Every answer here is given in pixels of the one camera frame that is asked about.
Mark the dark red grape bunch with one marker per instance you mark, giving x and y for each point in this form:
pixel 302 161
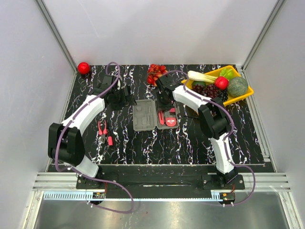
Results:
pixel 209 90

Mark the red handled pliers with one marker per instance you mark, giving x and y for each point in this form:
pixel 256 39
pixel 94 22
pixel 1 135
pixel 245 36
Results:
pixel 102 128

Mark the red cherry bunch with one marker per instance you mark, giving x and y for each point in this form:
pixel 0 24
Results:
pixel 154 73

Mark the red tape measure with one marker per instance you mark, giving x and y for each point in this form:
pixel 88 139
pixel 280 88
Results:
pixel 170 121

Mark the black grape bunch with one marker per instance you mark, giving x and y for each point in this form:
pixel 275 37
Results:
pixel 223 94

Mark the white green leek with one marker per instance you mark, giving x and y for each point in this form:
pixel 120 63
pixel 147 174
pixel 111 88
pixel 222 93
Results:
pixel 201 77

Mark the red utility knife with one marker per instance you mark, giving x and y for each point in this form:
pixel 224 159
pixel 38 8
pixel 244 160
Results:
pixel 161 117

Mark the grey plastic tool case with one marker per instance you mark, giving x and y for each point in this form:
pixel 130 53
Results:
pixel 145 116

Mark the red apple in corner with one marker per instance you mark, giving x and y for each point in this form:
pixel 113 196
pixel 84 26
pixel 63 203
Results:
pixel 83 68

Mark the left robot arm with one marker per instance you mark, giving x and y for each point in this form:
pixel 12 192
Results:
pixel 65 143

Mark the red hex key set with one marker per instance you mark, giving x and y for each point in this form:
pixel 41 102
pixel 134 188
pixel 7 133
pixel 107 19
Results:
pixel 171 112

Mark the green cantaloupe melon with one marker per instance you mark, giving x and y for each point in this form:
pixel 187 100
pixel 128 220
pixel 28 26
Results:
pixel 237 86

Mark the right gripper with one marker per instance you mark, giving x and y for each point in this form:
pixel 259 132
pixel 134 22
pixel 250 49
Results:
pixel 161 107

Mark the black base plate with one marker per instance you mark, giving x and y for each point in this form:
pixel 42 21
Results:
pixel 160 183

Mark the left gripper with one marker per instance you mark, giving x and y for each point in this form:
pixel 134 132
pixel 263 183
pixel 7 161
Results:
pixel 127 100

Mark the red apple in tray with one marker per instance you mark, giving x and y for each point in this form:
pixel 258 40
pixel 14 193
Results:
pixel 221 82

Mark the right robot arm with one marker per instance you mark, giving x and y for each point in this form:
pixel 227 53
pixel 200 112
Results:
pixel 215 123

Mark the green avocado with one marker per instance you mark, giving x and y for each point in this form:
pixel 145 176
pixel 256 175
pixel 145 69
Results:
pixel 198 83

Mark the green leafy vegetable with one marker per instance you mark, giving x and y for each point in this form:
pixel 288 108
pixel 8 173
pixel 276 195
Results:
pixel 227 73

